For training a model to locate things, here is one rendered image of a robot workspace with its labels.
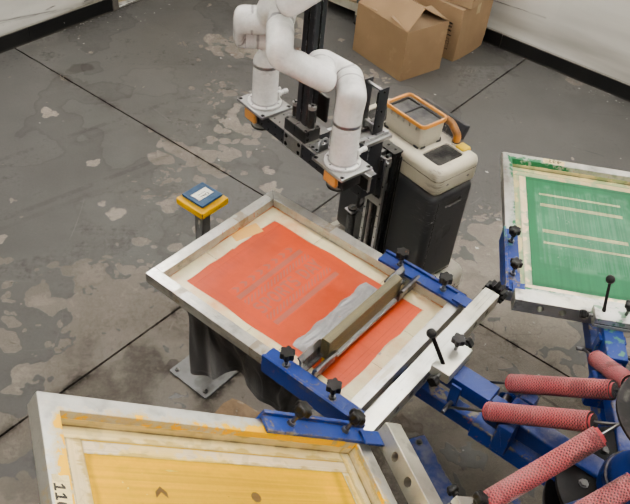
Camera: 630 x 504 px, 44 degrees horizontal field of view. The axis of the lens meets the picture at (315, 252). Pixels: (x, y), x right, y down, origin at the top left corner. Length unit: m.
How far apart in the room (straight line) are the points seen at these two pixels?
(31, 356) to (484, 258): 2.26
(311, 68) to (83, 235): 2.01
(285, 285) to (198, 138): 2.42
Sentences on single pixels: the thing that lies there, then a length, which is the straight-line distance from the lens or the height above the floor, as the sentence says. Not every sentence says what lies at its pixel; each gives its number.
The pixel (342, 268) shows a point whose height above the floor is 0.96.
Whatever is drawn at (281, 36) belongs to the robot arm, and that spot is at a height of 1.61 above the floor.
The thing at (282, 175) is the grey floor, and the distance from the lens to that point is 4.43.
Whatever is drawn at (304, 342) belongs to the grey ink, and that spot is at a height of 0.96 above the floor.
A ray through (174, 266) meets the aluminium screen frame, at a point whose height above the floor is 0.99.
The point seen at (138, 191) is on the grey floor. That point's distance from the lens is 4.31.
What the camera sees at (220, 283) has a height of 0.96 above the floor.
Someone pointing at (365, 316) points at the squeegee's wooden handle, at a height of 1.04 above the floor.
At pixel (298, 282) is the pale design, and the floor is 0.96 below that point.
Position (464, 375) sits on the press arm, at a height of 1.04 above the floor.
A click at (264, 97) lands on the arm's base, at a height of 1.19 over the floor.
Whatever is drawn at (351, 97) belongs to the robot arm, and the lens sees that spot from 2.42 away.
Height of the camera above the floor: 2.65
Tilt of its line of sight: 42 degrees down
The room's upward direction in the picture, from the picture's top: 6 degrees clockwise
